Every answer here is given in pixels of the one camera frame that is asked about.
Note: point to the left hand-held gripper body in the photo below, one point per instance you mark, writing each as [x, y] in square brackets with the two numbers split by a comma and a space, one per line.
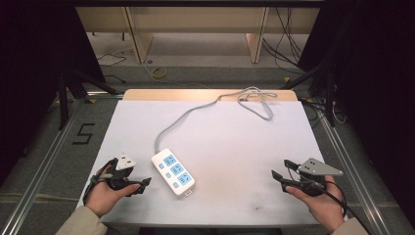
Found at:
[120, 174]

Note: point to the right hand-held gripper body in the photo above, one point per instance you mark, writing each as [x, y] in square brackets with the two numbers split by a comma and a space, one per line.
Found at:
[313, 178]

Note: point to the white power strip blue sockets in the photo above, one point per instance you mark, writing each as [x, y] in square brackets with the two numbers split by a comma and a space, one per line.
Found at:
[173, 171]

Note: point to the person's left hand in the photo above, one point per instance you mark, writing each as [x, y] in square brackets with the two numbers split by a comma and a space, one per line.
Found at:
[106, 197]

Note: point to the person's right hand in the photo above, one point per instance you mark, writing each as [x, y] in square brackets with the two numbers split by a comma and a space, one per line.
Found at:
[323, 207]

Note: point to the white table mat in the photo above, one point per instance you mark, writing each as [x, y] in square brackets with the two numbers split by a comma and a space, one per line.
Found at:
[228, 156]

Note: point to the black metal stand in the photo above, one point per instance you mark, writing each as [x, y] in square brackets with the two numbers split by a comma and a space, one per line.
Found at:
[321, 80]
[73, 86]

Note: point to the wooden table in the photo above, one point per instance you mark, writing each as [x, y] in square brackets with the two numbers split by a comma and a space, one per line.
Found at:
[182, 94]

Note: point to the yellow tape roll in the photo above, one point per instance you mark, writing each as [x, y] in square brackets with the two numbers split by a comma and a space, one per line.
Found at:
[159, 72]

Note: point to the black curtain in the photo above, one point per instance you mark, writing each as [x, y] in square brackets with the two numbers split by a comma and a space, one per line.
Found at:
[36, 65]
[372, 81]

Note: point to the light wooden shelf unit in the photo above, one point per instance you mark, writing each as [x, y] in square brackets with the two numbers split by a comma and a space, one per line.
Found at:
[202, 23]

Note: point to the aluminium floor rail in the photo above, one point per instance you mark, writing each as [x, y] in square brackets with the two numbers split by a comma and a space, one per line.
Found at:
[352, 169]
[49, 156]

